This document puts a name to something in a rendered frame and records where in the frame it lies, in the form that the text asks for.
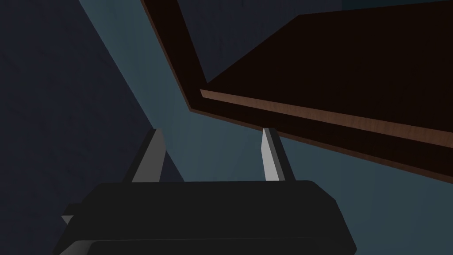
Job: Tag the dark brown wooden table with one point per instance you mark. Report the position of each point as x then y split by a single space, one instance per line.
354 71

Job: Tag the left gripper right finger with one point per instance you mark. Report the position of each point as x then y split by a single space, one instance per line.
274 159

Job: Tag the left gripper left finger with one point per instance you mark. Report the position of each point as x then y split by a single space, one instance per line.
148 163

